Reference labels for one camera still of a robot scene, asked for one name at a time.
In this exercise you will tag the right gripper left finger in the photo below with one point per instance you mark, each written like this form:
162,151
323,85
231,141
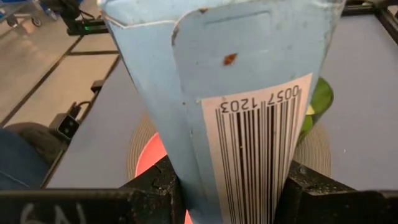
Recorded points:
155,193

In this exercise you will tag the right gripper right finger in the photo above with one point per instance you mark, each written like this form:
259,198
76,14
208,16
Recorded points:
292,199

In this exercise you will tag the blue cinnamon cereal box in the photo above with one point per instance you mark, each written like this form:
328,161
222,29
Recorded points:
248,46

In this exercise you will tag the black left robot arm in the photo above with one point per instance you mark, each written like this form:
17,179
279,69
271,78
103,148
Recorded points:
81,21

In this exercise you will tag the pink plate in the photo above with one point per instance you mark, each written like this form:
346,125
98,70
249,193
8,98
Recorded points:
152,155

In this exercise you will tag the round woven placemat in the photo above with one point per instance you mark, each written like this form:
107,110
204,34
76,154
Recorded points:
133,152

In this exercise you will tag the green glass cup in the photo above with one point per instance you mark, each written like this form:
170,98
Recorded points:
321,96

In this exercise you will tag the person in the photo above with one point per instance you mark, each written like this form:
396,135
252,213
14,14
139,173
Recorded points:
21,161

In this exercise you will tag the blue wheeled cart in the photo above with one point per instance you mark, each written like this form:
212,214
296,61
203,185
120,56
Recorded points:
18,9

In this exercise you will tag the small table-level camera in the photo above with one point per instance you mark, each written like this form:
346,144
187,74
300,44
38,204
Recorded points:
66,126

